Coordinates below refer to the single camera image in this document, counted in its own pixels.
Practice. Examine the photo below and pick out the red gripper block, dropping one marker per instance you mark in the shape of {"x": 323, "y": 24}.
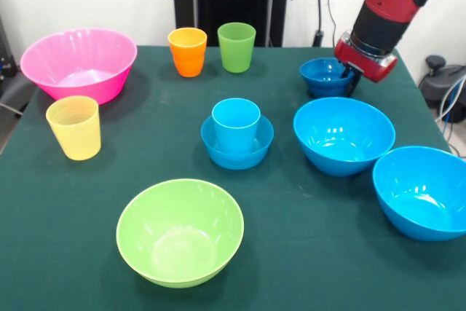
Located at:
{"x": 375, "y": 68}

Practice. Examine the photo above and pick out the small dark blue bowl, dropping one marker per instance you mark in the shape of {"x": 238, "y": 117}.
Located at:
{"x": 322, "y": 85}

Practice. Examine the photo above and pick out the large blue bowl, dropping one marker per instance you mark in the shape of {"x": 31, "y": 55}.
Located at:
{"x": 418, "y": 216}
{"x": 342, "y": 158}

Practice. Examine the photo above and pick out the light blue cup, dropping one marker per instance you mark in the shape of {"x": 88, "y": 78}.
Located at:
{"x": 234, "y": 132}

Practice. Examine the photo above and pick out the small ribbed blue bowl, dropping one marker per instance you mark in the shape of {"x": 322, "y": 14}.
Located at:
{"x": 236, "y": 160}

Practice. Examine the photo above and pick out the lime green bowl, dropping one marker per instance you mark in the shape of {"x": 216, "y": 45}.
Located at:
{"x": 182, "y": 245}

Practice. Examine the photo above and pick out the black equipment base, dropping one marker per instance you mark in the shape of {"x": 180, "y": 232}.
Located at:
{"x": 437, "y": 81}
{"x": 5, "y": 67}

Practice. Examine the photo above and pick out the green cup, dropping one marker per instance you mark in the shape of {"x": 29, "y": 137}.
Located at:
{"x": 236, "y": 52}

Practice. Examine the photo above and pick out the dark green table cloth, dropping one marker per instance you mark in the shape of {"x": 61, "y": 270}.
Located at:
{"x": 309, "y": 216}

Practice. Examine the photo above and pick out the orange cup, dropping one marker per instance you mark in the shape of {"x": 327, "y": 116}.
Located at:
{"x": 187, "y": 59}

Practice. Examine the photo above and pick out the large pink bowl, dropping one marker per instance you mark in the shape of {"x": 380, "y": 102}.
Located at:
{"x": 76, "y": 56}

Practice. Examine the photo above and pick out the yellow ribbed cup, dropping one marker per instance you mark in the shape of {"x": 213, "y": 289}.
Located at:
{"x": 76, "y": 136}

